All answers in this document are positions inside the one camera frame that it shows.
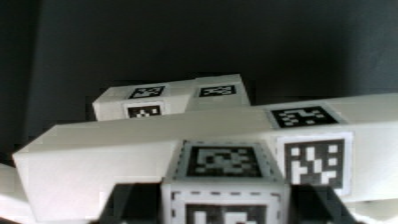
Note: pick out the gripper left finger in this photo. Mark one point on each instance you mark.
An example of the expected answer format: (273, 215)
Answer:
(133, 207)

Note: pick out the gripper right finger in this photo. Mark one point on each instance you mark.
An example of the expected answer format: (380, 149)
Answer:
(317, 207)

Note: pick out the white tagged cube nut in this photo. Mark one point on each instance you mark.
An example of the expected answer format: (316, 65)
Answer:
(225, 188)

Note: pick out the white chair back part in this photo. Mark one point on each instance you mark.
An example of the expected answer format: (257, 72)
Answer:
(330, 137)

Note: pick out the white chair leg block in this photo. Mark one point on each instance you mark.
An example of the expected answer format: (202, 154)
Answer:
(140, 101)

